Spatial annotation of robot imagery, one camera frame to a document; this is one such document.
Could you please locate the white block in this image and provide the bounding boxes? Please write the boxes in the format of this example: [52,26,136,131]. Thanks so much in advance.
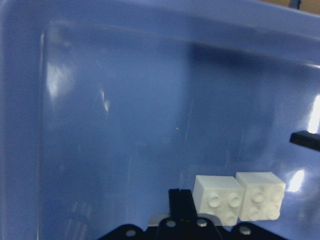
[235,172,286,222]
[192,175,244,226]

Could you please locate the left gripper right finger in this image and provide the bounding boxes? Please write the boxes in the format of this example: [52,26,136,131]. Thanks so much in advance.
[180,189,198,223]

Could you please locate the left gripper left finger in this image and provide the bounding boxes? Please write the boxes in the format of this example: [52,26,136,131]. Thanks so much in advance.
[168,188,181,225]

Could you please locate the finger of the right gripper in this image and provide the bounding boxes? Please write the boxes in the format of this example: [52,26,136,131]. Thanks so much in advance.
[289,130,320,151]

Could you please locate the blue plastic tray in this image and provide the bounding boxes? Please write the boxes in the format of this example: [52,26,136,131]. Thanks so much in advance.
[0,0,320,240]

